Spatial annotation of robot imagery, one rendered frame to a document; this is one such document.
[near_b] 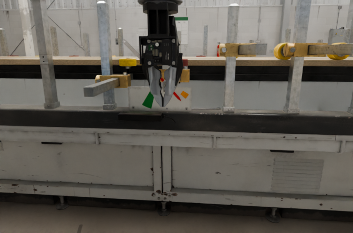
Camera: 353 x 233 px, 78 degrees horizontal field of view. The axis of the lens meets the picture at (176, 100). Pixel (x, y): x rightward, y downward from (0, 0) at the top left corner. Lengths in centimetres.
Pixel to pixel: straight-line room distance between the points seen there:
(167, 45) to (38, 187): 135
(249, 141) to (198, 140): 22
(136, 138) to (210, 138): 33
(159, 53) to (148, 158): 92
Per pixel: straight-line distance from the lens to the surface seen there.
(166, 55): 42
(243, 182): 136
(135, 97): 91
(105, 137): 105
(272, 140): 102
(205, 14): 809
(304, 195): 149
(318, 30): 900
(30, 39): 233
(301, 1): 96
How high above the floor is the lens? 94
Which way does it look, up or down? 13 degrees down
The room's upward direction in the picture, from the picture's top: straight up
